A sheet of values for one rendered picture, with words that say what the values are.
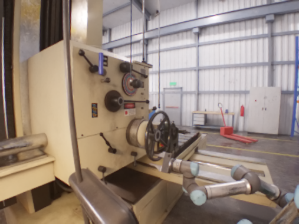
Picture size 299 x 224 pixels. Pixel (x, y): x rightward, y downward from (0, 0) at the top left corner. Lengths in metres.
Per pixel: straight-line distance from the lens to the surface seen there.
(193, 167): 0.97
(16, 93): 1.44
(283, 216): 0.97
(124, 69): 1.07
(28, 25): 1.57
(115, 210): 0.43
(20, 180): 1.15
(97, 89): 0.95
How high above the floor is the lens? 1.57
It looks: 5 degrees down
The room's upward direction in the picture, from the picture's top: straight up
